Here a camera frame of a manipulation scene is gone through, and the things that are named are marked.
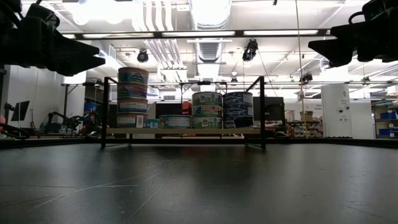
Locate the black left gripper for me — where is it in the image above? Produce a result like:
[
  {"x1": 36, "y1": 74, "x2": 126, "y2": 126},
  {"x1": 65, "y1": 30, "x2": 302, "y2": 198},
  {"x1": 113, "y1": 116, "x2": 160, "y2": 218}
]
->
[{"x1": 0, "y1": 2, "x2": 106, "y2": 77}]

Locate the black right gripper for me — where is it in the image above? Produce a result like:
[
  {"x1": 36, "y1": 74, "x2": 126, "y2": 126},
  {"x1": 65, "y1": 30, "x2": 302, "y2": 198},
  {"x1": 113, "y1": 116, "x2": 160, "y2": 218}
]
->
[{"x1": 308, "y1": 11, "x2": 398, "y2": 68}]

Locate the teal label seafood can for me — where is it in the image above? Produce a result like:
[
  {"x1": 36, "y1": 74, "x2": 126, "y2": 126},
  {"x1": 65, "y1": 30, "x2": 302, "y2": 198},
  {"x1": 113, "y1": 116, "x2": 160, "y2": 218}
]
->
[
  {"x1": 159, "y1": 114, "x2": 192, "y2": 129},
  {"x1": 143, "y1": 118, "x2": 160, "y2": 129}
]

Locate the silver can blue white label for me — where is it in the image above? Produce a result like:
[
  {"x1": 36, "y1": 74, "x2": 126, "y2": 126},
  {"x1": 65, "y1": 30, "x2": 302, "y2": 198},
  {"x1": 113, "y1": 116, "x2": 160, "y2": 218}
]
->
[{"x1": 222, "y1": 91, "x2": 254, "y2": 105}]

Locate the silver can blue barcode label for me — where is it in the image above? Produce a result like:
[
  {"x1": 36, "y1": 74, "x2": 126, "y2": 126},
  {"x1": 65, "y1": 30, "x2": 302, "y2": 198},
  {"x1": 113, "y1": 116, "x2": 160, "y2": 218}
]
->
[{"x1": 222, "y1": 103, "x2": 254, "y2": 117}]

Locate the silver can green red label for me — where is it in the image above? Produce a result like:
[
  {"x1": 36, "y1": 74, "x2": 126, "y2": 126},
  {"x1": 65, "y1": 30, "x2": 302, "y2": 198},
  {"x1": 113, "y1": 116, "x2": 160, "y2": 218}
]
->
[{"x1": 192, "y1": 91, "x2": 223, "y2": 106}]

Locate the light wooden shelf board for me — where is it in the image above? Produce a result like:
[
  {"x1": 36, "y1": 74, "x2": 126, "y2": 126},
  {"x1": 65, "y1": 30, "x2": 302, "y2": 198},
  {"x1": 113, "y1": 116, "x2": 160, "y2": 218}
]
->
[{"x1": 105, "y1": 127, "x2": 261, "y2": 135}]

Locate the small black monitor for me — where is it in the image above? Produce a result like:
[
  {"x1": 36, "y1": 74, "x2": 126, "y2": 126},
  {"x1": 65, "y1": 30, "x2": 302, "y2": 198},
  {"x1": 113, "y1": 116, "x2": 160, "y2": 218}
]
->
[{"x1": 11, "y1": 100, "x2": 30, "y2": 122}]

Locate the rack with blue bins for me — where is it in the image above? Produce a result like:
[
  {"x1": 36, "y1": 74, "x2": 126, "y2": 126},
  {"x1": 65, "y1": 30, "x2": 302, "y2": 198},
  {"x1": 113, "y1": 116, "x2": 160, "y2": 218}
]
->
[{"x1": 371, "y1": 101, "x2": 398, "y2": 139}]

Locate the rack of colourful goods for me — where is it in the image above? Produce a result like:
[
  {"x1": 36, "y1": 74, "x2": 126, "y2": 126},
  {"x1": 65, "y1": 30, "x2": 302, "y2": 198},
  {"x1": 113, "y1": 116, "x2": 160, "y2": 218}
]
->
[{"x1": 285, "y1": 121, "x2": 324, "y2": 138}]

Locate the black table mat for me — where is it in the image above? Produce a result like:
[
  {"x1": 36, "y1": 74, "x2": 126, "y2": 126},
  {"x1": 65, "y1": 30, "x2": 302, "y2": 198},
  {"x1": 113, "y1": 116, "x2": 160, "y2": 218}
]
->
[{"x1": 0, "y1": 142, "x2": 398, "y2": 224}]

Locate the black stand post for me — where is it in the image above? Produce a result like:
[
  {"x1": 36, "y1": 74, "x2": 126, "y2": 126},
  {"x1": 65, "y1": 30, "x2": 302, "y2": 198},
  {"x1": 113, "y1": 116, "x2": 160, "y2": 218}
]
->
[{"x1": 61, "y1": 83, "x2": 78, "y2": 125}]

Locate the thin hanging cord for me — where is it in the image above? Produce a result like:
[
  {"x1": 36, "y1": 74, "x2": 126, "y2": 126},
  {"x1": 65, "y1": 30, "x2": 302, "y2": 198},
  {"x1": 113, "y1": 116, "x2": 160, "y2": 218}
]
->
[{"x1": 294, "y1": 0, "x2": 309, "y2": 138}]

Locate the black frame wooden shelf rack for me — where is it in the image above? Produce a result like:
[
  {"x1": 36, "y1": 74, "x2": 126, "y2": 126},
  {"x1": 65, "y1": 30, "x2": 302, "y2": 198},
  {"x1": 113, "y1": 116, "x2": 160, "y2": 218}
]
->
[{"x1": 101, "y1": 75, "x2": 266, "y2": 149}]

